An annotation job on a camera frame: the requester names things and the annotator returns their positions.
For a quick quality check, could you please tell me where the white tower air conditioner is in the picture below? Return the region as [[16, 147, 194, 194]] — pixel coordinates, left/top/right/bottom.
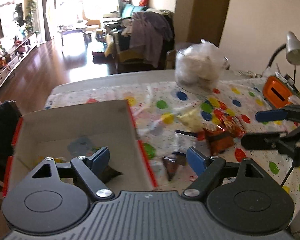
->
[[31, 0, 44, 44]]

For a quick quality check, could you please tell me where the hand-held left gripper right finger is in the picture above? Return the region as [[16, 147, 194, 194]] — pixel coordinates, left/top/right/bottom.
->
[[181, 147, 273, 202]]

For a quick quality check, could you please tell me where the dark armchair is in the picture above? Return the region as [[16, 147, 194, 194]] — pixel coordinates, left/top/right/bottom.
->
[[112, 10, 175, 72]]

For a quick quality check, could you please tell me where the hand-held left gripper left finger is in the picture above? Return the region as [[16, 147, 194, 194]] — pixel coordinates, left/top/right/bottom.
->
[[20, 146, 115, 202]]

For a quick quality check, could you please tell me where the red cardboard box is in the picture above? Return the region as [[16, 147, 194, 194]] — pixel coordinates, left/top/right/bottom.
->
[[2, 99, 158, 200]]

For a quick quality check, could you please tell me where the wooden television cabinet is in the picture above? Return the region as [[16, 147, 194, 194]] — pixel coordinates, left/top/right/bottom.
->
[[0, 31, 40, 93]]

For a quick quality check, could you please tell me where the grey desk lamp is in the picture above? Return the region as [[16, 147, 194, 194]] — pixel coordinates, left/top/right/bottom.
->
[[265, 31, 300, 90]]

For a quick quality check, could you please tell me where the red snack packet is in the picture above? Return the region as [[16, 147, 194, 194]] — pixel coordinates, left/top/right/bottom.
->
[[214, 115, 247, 139]]

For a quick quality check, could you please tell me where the flat television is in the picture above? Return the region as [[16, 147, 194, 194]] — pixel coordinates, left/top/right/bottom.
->
[[0, 2, 24, 39]]

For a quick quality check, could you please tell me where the dark red floor cushion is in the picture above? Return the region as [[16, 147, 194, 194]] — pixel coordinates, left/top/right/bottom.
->
[[91, 51, 107, 60]]

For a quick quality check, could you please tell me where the orange coin box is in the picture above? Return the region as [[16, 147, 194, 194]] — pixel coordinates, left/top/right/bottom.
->
[[262, 74, 300, 108]]

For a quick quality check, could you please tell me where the green potted plant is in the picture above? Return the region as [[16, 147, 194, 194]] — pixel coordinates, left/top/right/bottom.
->
[[25, 0, 38, 34]]

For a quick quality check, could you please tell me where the blue snack packet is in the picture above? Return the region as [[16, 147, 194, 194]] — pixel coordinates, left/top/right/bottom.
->
[[67, 136, 90, 153]]

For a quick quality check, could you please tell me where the grey blanket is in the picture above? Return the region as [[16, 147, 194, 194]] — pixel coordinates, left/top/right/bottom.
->
[[130, 11, 174, 68]]

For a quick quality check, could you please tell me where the dotted plastic tablecloth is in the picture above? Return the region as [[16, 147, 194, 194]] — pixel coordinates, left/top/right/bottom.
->
[[45, 76, 300, 200]]

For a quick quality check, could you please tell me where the white snack packet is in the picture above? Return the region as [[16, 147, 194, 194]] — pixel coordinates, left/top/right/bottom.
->
[[175, 129, 199, 155]]

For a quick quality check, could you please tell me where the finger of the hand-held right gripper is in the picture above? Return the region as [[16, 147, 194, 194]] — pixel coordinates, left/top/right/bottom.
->
[[241, 131, 288, 150], [255, 104, 300, 123]]

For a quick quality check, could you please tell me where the teal sofa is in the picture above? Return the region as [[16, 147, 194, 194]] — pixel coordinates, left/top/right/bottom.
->
[[120, 4, 150, 18]]

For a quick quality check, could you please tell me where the brown wooden door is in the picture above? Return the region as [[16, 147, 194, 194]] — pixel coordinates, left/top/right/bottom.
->
[[175, 0, 233, 48]]

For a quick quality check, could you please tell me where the dark triangular snack packet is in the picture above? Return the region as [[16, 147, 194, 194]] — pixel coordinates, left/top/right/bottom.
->
[[162, 156, 183, 180]]

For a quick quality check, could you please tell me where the wooden coffee table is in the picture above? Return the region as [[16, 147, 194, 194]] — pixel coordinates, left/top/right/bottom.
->
[[57, 20, 88, 52]]

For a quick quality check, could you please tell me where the dark brown snack packet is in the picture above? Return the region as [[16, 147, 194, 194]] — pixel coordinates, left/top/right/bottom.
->
[[100, 165, 123, 182]]

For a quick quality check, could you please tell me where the brown orange snack packet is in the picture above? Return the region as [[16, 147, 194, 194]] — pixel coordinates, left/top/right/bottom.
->
[[204, 127, 234, 155]]

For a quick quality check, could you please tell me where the black garment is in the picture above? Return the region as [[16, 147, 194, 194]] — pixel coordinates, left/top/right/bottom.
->
[[0, 101, 22, 180]]

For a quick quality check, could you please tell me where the clear container with plastic bag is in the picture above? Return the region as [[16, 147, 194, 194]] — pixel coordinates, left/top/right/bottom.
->
[[175, 40, 229, 93]]

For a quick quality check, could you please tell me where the pale yellow snack packet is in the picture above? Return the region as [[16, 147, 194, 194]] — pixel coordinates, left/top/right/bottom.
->
[[177, 107, 203, 132]]

